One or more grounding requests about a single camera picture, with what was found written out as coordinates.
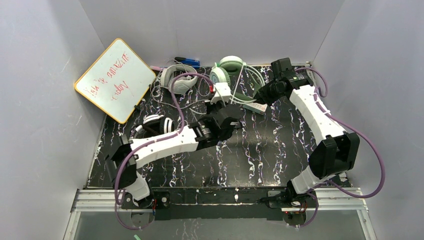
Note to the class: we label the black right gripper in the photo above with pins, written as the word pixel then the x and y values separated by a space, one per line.
pixel 261 98

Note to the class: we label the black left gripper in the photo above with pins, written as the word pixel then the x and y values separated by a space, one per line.
pixel 226 117

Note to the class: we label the mint green headphones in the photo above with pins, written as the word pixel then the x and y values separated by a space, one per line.
pixel 230 66

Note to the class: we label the black and white headphones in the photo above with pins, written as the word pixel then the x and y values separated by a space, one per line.
pixel 154 125

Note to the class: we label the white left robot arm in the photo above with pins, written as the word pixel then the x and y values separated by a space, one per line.
pixel 123 164

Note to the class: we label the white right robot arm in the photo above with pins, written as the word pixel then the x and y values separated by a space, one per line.
pixel 336 149

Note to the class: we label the grey white headphones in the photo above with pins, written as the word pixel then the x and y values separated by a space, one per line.
pixel 182 84

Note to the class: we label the small white red box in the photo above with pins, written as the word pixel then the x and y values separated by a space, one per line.
pixel 256 107

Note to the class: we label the blue marker pen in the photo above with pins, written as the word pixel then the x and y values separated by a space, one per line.
pixel 188 61

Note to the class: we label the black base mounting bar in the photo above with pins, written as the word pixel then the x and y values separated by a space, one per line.
pixel 217 203

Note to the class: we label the yellow framed whiteboard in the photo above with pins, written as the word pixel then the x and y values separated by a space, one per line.
pixel 117 81

